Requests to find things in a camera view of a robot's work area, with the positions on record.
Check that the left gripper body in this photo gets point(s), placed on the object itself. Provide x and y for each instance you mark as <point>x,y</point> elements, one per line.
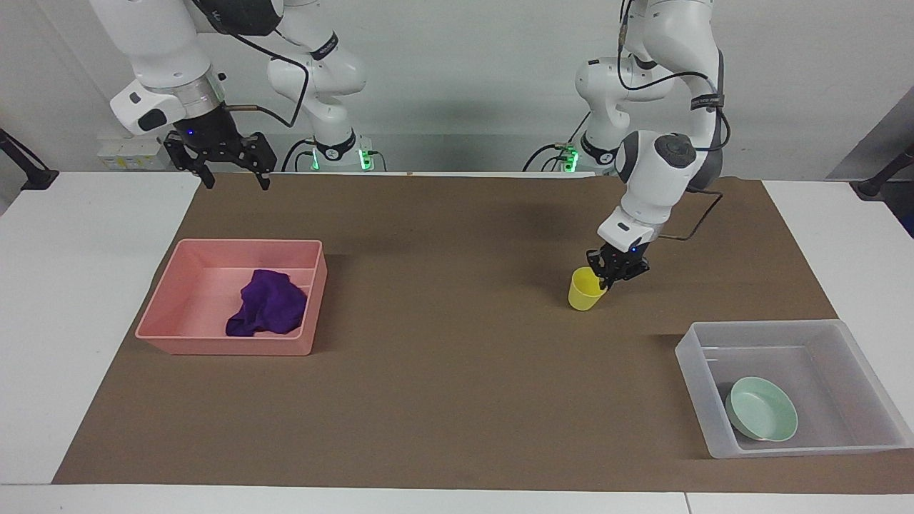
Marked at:
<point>624,258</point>

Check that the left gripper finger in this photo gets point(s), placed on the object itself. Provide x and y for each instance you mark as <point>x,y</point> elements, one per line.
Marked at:
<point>597,267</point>
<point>628,275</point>

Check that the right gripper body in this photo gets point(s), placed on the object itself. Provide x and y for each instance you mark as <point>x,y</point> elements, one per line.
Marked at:
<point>211,132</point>

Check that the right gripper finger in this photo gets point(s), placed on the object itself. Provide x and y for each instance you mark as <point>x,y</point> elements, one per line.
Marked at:
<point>261,155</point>
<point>187,151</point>

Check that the yellow plastic cup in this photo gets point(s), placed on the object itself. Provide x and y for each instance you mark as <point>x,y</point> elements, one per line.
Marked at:
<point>583,293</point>

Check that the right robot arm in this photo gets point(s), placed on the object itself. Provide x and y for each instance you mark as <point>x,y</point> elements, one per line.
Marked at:
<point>161,50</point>

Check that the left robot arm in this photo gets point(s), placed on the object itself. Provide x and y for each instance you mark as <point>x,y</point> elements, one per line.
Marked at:
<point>660,168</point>

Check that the pink plastic box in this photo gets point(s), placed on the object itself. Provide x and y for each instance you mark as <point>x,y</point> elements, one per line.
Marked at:
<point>214,335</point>

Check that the clear plastic box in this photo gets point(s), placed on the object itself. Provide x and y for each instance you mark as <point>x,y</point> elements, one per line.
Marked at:
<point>857,428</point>

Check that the purple cloth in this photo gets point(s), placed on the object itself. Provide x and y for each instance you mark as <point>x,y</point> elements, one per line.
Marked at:
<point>268,307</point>

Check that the black stand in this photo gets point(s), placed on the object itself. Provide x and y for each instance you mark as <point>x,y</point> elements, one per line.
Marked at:
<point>32,175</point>
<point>875,184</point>

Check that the light green bowl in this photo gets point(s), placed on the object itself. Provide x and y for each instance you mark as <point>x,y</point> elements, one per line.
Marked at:
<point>762,410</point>

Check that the white wall socket strip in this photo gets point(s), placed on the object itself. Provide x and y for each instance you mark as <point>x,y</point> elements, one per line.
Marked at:
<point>132,153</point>

